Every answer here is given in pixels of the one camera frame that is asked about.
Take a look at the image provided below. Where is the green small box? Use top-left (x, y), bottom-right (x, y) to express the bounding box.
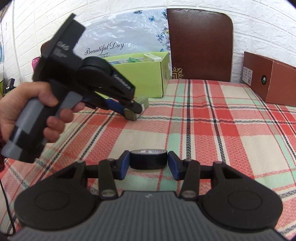
top-left (123, 96), bottom-right (149, 121)

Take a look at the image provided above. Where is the black tape roll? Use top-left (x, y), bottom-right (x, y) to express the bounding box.
top-left (129, 149), bottom-right (168, 170)

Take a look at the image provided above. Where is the yellow medicine box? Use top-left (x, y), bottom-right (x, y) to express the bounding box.
top-left (144, 53), bottom-right (162, 62)

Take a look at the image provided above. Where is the left hand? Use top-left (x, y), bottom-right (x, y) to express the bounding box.
top-left (1, 81), bottom-right (85, 143)

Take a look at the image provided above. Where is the pink thermos bottle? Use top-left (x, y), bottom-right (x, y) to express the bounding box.
top-left (32, 57), bottom-right (41, 70)

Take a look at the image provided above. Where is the large green open box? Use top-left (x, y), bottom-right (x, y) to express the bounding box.
top-left (105, 52), bottom-right (171, 98)

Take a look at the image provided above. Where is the plaid bed sheet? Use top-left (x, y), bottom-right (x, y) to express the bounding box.
top-left (1, 80), bottom-right (295, 239)

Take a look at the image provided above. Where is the floral plastic pillow bag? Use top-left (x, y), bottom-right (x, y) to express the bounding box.
top-left (74, 8), bottom-right (171, 58)

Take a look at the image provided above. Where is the dark wooden headboard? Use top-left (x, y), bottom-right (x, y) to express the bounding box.
top-left (40, 9), bottom-right (234, 82)

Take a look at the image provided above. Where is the brown cardboard box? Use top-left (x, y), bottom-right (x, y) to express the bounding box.
top-left (242, 52), bottom-right (296, 107)

